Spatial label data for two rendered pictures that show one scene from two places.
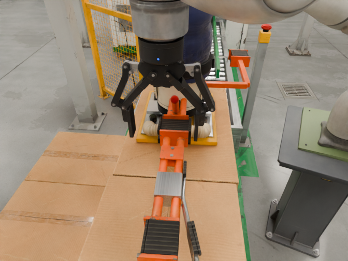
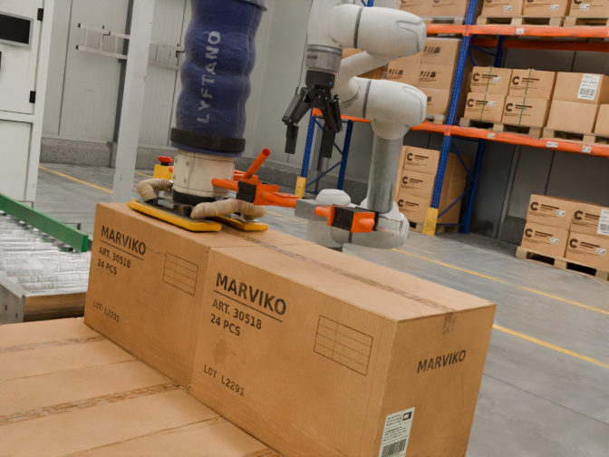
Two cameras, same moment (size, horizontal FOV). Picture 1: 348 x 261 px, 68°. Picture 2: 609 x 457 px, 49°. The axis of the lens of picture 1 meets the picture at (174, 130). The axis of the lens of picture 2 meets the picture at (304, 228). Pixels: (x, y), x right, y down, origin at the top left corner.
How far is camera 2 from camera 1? 1.55 m
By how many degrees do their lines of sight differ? 55
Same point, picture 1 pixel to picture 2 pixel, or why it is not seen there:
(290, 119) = not seen: hidden behind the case
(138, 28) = (323, 63)
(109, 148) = (21, 337)
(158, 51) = (331, 78)
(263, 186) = not seen: hidden behind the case
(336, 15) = (351, 92)
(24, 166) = not seen: outside the picture
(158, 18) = (337, 58)
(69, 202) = (53, 392)
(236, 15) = (406, 49)
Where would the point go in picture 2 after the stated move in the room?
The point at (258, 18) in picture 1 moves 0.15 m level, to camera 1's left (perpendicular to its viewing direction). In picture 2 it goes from (412, 51) to (379, 38)
